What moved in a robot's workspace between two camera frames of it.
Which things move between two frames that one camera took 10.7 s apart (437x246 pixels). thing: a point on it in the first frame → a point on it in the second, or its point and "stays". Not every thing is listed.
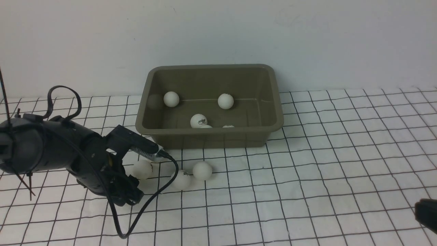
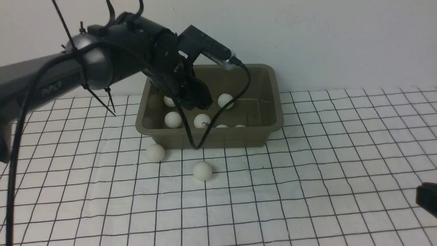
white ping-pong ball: x=225 y=101 stays
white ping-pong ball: x=171 y=99 stays
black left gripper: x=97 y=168 → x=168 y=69
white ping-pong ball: x=202 y=170 stays
